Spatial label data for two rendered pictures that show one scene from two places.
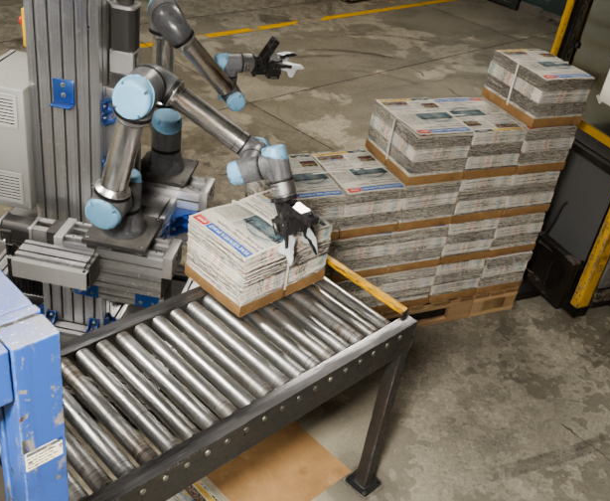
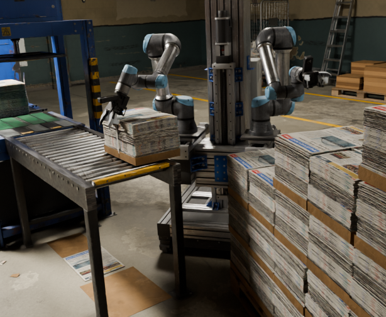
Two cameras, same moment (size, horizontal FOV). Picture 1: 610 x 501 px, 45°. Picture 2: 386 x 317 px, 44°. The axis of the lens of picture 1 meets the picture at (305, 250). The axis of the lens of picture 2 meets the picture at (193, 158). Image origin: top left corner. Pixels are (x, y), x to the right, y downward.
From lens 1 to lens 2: 3.86 m
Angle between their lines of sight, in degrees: 92
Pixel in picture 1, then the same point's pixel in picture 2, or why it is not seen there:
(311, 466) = (123, 305)
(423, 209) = (287, 226)
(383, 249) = (268, 248)
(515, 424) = not seen: outside the picture
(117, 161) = not seen: hidden behind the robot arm
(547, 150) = not seen: outside the picture
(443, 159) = (291, 173)
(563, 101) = not seen: outside the picture
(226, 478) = (122, 275)
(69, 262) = not seen: hidden behind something
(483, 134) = (316, 161)
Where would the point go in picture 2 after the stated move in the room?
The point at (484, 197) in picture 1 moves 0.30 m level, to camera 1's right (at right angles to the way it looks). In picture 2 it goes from (330, 256) to (334, 305)
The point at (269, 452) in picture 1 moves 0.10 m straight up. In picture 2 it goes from (139, 289) to (137, 275)
